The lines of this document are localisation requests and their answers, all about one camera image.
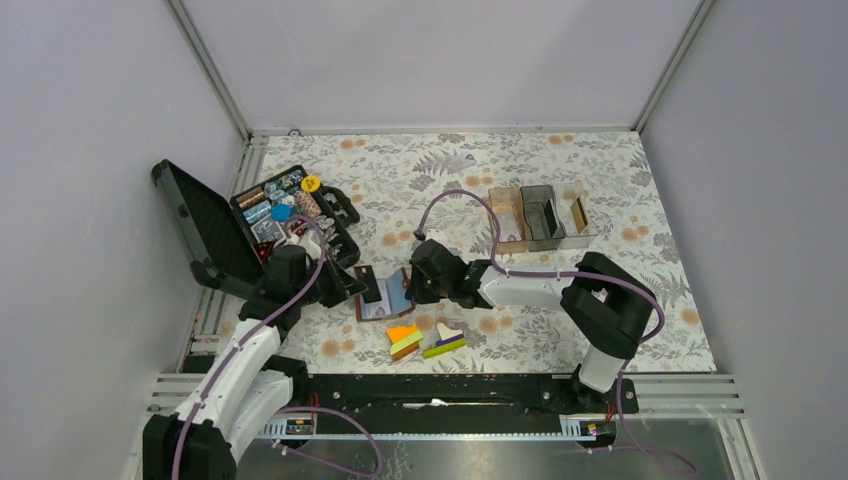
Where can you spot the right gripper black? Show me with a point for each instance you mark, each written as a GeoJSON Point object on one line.
{"type": "Point", "coordinates": [417, 292]}

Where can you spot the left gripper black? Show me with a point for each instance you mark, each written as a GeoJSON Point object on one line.
{"type": "Point", "coordinates": [343, 284]}

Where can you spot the black VIP credit card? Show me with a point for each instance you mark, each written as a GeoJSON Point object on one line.
{"type": "Point", "coordinates": [365, 274]}

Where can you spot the silver VIP credit card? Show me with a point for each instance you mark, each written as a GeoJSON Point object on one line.
{"type": "Point", "coordinates": [373, 312]}

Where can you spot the brown leather card holder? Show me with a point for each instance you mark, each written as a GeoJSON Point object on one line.
{"type": "Point", "coordinates": [394, 289]}

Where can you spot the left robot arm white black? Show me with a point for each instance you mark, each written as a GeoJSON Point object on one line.
{"type": "Point", "coordinates": [207, 434]}

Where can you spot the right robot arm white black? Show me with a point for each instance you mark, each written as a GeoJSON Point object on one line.
{"type": "Point", "coordinates": [608, 305]}

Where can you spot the white purple green card stack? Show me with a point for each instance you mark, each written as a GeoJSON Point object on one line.
{"type": "Point", "coordinates": [449, 340]}

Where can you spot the orange green brown card stack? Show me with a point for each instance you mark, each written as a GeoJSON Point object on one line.
{"type": "Point", "coordinates": [404, 340]}

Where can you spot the silver card on mat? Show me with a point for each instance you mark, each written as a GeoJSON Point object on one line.
{"type": "Point", "coordinates": [457, 163]}

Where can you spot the black VIP card stack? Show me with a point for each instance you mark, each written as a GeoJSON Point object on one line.
{"type": "Point", "coordinates": [551, 221]}

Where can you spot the gold card stack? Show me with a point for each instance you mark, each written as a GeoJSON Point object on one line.
{"type": "Point", "coordinates": [580, 218]}

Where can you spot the blue poker chip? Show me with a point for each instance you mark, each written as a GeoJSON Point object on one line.
{"type": "Point", "coordinates": [281, 212]}

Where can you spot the yellow poker chip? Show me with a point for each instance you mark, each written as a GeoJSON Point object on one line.
{"type": "Point", "coordinates": [310, 184]}

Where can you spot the black poker chip case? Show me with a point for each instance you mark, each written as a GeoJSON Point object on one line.
{"type": "Point", "coordinates": [229, 241]}

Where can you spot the floral patterned table mat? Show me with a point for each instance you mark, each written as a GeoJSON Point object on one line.
{"type": "Point", "coordinates": [396, 182]}

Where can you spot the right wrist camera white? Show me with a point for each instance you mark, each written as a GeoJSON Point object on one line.
{"type": "Point", "coordinates": [436, 235]}

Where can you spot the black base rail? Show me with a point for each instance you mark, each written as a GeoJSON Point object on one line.
{"type": "Point", "coordinates": [453, 404]}

